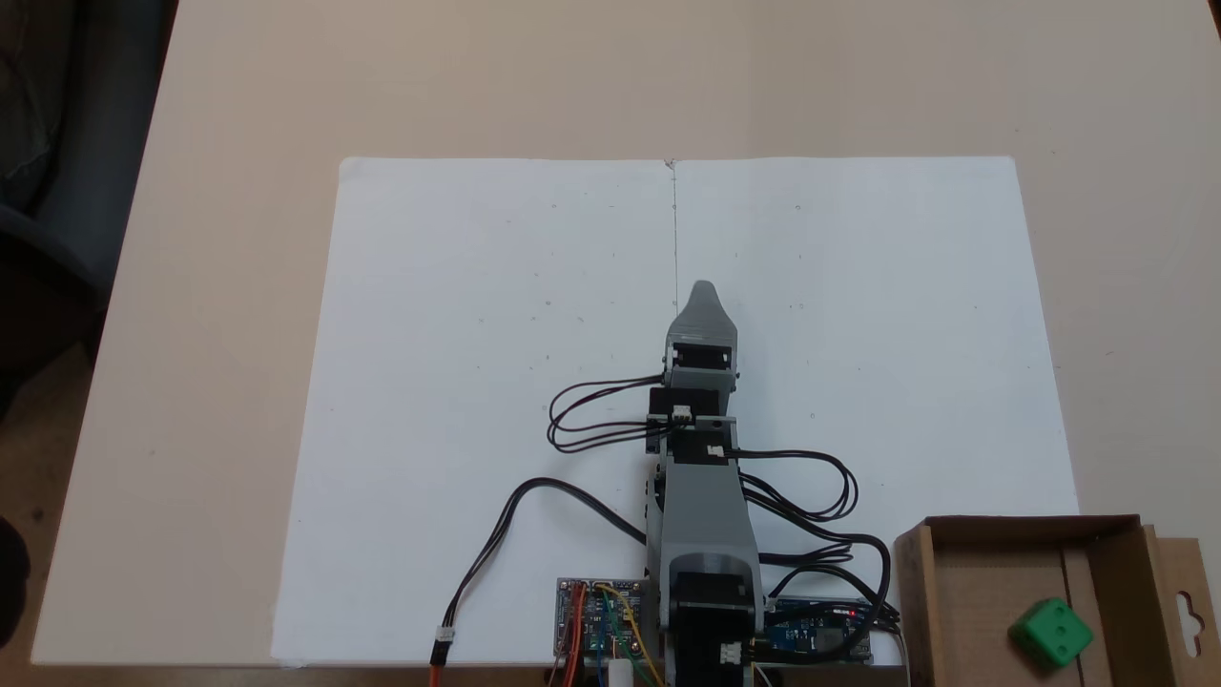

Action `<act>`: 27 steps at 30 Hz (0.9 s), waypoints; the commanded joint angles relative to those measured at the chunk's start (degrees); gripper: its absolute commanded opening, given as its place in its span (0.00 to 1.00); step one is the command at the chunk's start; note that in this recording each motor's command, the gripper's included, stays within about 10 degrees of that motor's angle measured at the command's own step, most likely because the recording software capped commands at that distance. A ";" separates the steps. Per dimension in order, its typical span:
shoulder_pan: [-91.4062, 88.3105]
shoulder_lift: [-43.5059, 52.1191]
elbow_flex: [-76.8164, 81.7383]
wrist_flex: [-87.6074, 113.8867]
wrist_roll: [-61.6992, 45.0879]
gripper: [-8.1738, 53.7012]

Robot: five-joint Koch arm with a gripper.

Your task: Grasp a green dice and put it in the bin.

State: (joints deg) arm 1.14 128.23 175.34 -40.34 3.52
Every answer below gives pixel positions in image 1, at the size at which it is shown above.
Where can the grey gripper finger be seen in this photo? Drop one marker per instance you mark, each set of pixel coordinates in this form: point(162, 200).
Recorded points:
point(696, 307)
point(715, 310)

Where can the green dice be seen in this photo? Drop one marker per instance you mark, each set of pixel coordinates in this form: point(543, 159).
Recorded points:
point(1049, 634)

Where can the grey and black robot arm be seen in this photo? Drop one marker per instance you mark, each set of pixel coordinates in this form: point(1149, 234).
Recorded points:
point(701, 515)

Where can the white paper sheet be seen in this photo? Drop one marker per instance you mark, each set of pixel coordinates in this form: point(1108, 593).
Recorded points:
point(458, 382)

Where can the grey circuit board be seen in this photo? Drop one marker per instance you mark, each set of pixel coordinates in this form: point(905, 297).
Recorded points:
point(596, 620)

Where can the blue circuit board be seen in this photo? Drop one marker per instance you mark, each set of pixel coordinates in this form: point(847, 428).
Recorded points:
point(820, 634)

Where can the white plastic connector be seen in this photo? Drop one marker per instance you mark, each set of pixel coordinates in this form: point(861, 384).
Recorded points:
point(620, 676)

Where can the brown cardboard box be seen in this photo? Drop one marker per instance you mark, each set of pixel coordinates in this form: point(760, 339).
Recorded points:
point(983, 592)

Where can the blue-grey chair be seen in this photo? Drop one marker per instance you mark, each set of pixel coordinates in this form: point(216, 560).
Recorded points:
point(105, 143)

